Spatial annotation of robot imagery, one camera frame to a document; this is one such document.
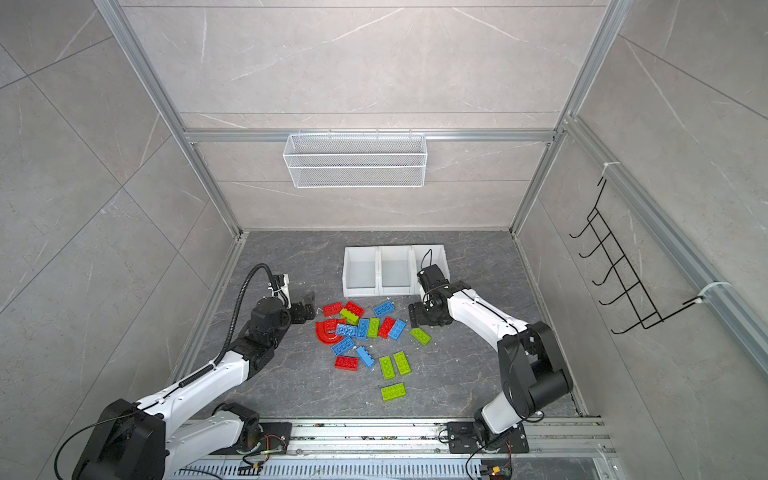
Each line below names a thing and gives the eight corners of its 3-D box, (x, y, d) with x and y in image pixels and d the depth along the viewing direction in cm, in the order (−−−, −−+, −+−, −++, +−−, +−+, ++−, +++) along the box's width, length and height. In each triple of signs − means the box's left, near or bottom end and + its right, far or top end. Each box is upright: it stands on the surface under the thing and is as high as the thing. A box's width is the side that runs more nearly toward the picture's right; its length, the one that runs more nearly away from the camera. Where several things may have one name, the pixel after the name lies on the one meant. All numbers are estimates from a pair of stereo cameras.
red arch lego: (314, 344, 92) (313, 341, 90) (318, 321, 97) (317, 318, 95) (342, 344, 92) (342, 341, 90) (345, 321, 97) (344, 318, 95)
